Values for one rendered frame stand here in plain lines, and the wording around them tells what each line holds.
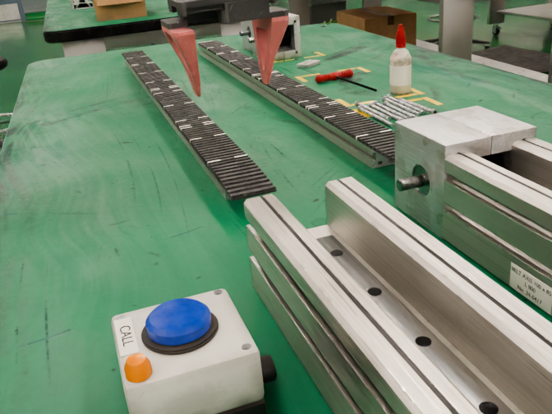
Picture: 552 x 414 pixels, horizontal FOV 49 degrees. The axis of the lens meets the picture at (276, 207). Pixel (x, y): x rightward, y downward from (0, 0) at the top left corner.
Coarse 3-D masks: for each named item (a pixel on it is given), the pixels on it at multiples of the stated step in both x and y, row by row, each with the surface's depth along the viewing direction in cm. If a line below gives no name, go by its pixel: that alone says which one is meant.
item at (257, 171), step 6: (252, 168) 70; (258, 168) 70; (228, 174) 69; (234, 174) 69; (240, 174) 70; (246, 174) 69; (252, 174) 69; (258, 174) 69; (222, 180) 68; (228, 180) 68
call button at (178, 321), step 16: (160, 304) 39; (176, 304) 39; (192, 304) 38; (160, 320) 37; (176, 320) 37; (192, 320) 37; (208, 320) 37; (160, 336) 36; (176, 336) 36; (192, 336) 36
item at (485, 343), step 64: (256, 256) 49; (320, 256) 40; (384, 256) 44; (448, 256) 39; (320, 320) 38; (384, 320) 33; (448, 320) 37; (512, 320) 32; (320, 384) 40; (384, 384) 30; (448, 384) 28; (512, 384) 32
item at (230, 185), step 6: (264, 174) 69; (234, 180) 68; (240, 180) 68; (246, 180) 68; (252, 180) 68; (258, 180) 68; (264, 180) 68; (228, 186) 67; (234, 186) 67; (240, 186) 67
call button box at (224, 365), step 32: (128, 320) 40; (224, 320) 39; (128, 352) 36; (160, 352) 36; (192, 352) 36; (224, 352) 36; (256, 352) 36; (128, 384) 34; (160, 384) 34; (192, 384) 35; (224, 384) 36; (256, 384) 37
